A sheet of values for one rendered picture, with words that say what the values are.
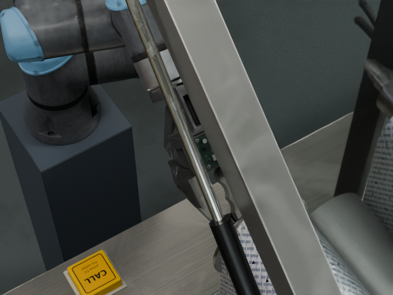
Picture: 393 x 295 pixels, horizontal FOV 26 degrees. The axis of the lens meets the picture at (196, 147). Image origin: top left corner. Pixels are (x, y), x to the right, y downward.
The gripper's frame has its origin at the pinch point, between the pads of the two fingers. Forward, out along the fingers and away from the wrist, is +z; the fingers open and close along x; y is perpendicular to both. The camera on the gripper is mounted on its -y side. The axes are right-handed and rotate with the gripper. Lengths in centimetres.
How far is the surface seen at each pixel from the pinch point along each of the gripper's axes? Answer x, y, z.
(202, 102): -18, 59, -22
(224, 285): -4.3, -0.3, 7.6
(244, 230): -1.2, 7.6, 0.1
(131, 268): -7.5, -37.9, 8.8
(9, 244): -16, -152, 13
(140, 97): 45, -171, -9
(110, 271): -11.4, -36.2, 7.0
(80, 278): -16.4, -37.2, 5.9
